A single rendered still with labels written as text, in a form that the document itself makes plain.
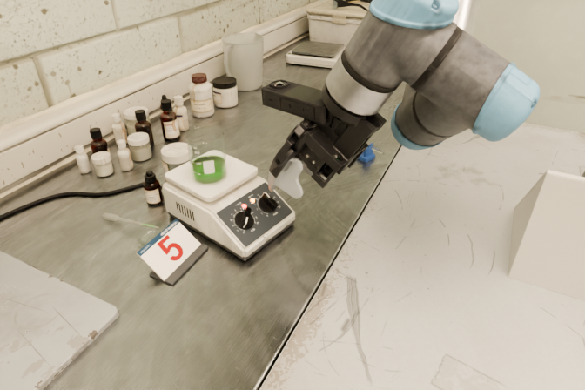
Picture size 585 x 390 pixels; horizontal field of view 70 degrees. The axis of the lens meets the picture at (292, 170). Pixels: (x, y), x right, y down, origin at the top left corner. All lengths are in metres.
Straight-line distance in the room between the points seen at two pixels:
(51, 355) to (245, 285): 0.25
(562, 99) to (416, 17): 1.70
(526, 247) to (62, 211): 0.78
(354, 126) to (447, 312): 0.29
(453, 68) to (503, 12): 1.56
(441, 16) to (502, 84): 0.09
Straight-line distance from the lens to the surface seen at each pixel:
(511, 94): 0.46
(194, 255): 0.70
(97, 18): 1.11
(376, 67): 0.46
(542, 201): 0.65
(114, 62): 1.15
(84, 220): 0.84
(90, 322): 0.65
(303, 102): 0.54
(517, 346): 0.65
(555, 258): 0.70
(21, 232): 0.87
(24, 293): 0.73
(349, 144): 0.53
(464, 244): 0.77
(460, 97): 0.46
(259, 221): 0.69
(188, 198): 0.72
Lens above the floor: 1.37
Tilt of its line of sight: 31 degrees down
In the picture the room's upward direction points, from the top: straight up
